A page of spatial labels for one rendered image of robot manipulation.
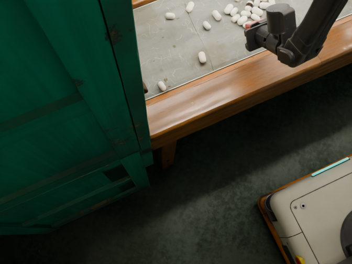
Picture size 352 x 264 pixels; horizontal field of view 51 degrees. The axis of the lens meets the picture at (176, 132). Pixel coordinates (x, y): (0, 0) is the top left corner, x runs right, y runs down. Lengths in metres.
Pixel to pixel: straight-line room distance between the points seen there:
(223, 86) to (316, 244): 0.80
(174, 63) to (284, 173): 0.96
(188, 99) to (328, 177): 0.80
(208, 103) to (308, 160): 0.97
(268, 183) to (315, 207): 0.32
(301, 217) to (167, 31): 0.91
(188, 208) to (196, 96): 0.82
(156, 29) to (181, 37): 0.08
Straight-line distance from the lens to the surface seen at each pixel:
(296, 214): 1.60
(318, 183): 1.65
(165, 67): 1.15
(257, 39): 1.06
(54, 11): 0.35
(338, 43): 1.29
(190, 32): 1.21
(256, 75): 1.15
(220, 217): 1.81
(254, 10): 1.26
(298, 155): 1.94
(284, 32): 0.97
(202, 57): 1.15
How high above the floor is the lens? 1.79
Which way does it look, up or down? 75 degrees down
